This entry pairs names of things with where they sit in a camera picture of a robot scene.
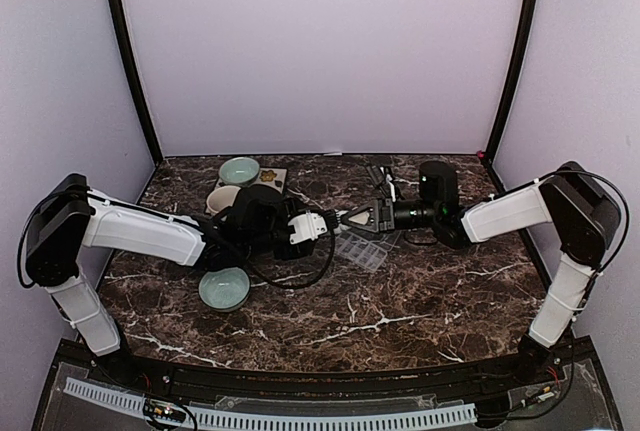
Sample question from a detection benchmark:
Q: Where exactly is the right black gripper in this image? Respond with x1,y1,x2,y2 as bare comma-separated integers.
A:
341,196,440,236

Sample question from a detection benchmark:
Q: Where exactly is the white bottle cap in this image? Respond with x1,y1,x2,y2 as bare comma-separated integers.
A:
350,213,369,225

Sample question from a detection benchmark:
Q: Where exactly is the clear plastic pill organizer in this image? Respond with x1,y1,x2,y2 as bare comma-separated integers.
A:
335,230,399,272

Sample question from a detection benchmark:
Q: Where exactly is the white pill bottle orange label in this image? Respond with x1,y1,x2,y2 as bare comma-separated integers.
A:
322,210,350,236

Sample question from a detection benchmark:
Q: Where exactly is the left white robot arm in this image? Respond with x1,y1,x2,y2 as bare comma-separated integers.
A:
17,173,329,387

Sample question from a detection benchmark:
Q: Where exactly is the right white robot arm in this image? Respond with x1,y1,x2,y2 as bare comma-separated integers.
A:
339,161,622,385

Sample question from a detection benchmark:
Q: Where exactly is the white ceramic mug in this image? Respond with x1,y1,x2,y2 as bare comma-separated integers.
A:
206,185,241,215

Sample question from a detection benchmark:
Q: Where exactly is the square floral plate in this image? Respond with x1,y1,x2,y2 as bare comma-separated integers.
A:
213,167,287,194

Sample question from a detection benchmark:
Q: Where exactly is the celadon bowl on plate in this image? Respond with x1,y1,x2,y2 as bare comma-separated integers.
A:
218,157,261,187

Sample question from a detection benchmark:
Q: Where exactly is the celadon bowl front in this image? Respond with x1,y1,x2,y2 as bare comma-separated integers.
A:
198,267,250,312

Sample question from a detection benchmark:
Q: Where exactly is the black front rail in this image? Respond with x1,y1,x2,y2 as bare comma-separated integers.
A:
59,338,596,405

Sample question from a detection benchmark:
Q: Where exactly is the white slotted cable duct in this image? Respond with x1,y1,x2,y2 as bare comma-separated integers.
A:
63,378,478,430

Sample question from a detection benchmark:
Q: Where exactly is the right black frame post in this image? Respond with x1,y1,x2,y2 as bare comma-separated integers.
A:
484,0,537,166

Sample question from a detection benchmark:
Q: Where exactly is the black frame post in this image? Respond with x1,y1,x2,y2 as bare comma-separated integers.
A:
108,0,164,166
484,0,537,166

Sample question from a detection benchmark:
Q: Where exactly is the left black frame post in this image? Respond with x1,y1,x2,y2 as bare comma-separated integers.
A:
108,0,164,166

